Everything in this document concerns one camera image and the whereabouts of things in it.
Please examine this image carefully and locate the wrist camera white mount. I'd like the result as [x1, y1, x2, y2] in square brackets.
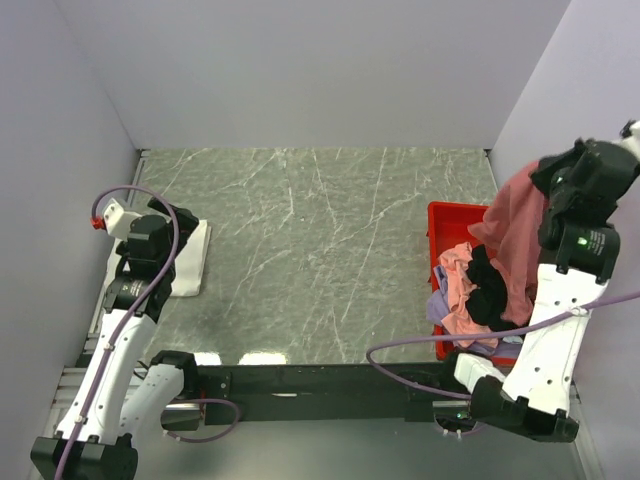
[90, 198, 141, 241]
[618, 119, 640, 160]

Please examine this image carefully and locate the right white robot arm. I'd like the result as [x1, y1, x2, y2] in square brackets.
[438, 135, 639, 443]

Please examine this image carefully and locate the dark pink t shirt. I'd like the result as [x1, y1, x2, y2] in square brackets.
[468, 161, 548, 326]

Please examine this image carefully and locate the aluminium frame rail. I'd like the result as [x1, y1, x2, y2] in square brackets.
[52, 365, 147, 409]

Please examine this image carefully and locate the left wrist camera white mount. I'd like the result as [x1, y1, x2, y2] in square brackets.
[90, 198, 141, 241]

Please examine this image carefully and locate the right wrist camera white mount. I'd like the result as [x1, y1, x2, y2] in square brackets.
[618, 119, 640, 160]

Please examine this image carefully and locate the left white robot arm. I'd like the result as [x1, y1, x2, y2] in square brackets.
[30, 199, 200, 479]

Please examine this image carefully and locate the red plastic bin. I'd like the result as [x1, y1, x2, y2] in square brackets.
[426, 201, 488, 360]

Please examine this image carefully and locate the light pink t shirt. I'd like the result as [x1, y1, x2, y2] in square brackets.
[439, 242, 491, 336]

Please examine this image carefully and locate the folded white t shirt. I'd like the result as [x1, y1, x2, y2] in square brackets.
[104, 219, 211, 298]

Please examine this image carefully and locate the lavender t shirt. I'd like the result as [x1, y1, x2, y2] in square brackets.
[426, 266, 522, 367]

